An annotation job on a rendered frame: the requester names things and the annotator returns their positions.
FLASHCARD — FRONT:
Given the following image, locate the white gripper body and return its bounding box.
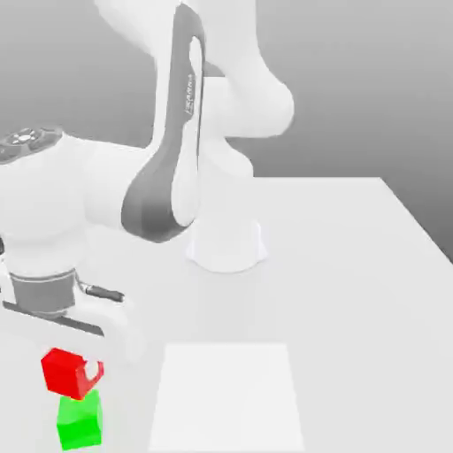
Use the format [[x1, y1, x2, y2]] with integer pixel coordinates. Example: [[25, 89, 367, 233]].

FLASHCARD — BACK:
[[0, 299, 148, 369]]

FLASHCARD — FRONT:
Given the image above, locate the small red cube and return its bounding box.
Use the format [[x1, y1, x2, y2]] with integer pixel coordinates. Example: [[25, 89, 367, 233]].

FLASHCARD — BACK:
[[40, 347, 106, 402]]

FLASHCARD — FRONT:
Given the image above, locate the small green cube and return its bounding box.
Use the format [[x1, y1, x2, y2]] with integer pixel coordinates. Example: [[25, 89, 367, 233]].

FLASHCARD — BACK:
[[56, 388, 104, 453]]

